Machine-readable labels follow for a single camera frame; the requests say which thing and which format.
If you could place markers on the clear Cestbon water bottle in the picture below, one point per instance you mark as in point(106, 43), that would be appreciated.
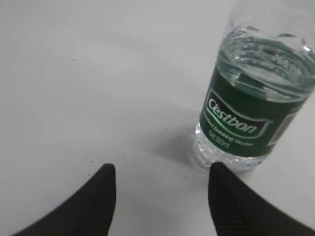
point(263, 75)

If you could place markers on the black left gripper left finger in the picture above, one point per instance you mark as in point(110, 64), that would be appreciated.
point(88, 212)

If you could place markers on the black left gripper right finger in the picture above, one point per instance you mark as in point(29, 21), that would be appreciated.
point(237, 210)

